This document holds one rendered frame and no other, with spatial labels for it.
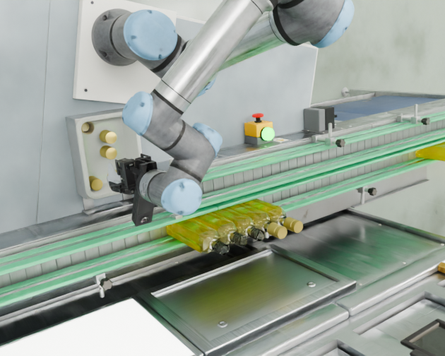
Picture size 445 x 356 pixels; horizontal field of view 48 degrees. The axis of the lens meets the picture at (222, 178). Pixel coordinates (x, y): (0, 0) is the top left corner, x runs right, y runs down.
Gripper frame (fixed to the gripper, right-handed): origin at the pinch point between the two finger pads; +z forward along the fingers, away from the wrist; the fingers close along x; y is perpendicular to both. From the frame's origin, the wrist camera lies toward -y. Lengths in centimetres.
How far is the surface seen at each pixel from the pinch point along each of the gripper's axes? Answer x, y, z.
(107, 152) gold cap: -2.4, 5.0, 10.7
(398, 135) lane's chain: -119, -13, 3
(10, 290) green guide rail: 30.9, -20.5, 1.5
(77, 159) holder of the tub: 5.7, 4.6, 12.4
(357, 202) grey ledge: -95, -35, 4
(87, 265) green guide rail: 11.7, -21.0, 1.4
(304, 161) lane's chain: -69, -12, 4
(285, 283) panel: -30, -32, -28
